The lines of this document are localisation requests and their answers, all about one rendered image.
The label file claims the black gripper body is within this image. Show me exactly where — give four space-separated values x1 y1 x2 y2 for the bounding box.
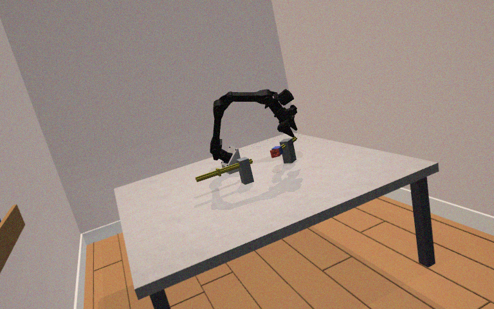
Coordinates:
274 107 292 132

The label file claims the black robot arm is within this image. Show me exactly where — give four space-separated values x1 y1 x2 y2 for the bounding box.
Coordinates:
210 89 297 164

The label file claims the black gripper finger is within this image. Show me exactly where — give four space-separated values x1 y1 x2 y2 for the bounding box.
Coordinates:
281 124 295 137
288 116 297 131

